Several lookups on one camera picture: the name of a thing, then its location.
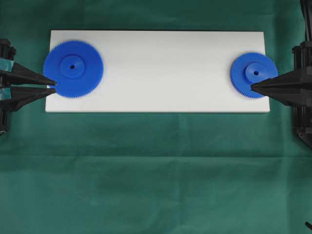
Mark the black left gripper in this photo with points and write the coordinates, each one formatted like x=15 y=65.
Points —
x=13 y=98

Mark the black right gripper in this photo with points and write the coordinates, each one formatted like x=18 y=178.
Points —
x=300 y=97

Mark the small blue gear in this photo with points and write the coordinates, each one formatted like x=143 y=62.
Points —
x=251 y=68

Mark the large blue gear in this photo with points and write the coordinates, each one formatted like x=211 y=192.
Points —
x=75 y=66

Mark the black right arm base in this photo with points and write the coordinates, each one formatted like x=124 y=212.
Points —
x=305 y=134

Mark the green table cloth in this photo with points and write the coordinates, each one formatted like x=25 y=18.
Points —
x=105 y=173

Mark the white rectangular board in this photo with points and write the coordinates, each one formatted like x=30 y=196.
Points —
x=164 y=71

